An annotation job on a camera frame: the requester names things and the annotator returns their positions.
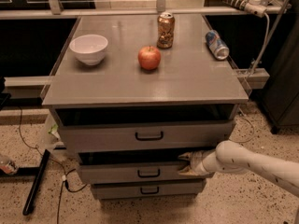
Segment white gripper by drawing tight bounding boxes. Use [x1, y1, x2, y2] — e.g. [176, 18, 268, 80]
[178, 151, 216, 176]

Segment grey drawer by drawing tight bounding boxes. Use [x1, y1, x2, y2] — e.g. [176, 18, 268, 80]
[91, 178, 206, 200]
[78, 147, 198, 184]
[57, 105, 235, 152]

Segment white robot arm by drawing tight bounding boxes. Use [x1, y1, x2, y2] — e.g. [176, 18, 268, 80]
[178, 140, 299, 197]

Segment grey bottom drawer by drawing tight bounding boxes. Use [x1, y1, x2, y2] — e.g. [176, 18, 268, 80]
[91, 178, 206, 200]

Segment grey top drawer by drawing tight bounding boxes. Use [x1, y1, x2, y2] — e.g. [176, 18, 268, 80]
[57, 105, 235, 152]

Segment grey drawer cabinet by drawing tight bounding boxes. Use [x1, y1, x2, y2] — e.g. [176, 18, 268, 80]
[41, 13, 249, 201]

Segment red apple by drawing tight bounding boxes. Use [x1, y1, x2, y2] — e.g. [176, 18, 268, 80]
[137, 46, 161, 71]

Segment dark cabinet at right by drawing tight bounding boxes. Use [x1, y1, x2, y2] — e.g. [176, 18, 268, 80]
[262, 20, 299, 134]

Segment blue soda can lying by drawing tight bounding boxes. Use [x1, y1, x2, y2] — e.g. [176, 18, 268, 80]
[206, 30, 230, 61]

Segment black metal bar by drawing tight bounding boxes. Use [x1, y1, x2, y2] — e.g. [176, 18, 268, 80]
[22, 150, 50, 216]

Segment gold soda can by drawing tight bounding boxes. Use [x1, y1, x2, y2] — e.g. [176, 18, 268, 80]
[157, 12, 175, 49]

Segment white ceramic bowl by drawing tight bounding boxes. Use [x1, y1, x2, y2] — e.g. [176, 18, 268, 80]
[69, 35, 108, 65]

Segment white power strip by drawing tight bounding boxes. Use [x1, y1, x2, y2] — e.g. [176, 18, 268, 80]
[221, 0, 266, 18]

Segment plastic bottle on floor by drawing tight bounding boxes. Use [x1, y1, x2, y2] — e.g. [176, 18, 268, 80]
[0, 155, 18, 175]

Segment white cable on floor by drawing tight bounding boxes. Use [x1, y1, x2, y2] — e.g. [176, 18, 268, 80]
[228, 107, 256, 144]

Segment black floor cable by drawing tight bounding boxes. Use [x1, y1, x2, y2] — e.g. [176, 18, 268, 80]
[17, 105, 91, 224]

